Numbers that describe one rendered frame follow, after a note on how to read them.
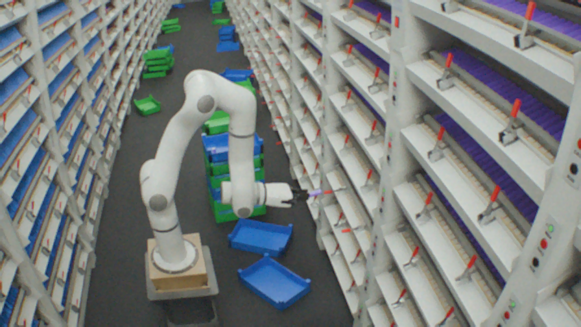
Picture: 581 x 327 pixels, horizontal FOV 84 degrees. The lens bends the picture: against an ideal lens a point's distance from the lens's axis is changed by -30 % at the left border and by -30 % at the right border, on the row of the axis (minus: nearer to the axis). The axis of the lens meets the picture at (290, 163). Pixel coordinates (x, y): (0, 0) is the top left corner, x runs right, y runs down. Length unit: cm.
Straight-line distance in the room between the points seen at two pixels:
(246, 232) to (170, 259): 83
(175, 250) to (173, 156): 42
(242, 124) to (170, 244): 55
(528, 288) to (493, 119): 36
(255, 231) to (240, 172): 98
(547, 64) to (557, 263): 33
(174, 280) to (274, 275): 66
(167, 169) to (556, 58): 124
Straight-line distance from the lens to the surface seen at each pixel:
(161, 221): 162
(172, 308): 190
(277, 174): 296
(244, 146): 152
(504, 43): 78
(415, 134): 119
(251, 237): 244
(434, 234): 115
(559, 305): 80
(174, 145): 145
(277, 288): 215
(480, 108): 92
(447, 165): 106
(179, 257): 175
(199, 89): 134
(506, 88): 95
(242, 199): 155
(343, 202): 189
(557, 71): 68
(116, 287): 229
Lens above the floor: 159
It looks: 31 degrees down
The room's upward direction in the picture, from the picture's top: straight up
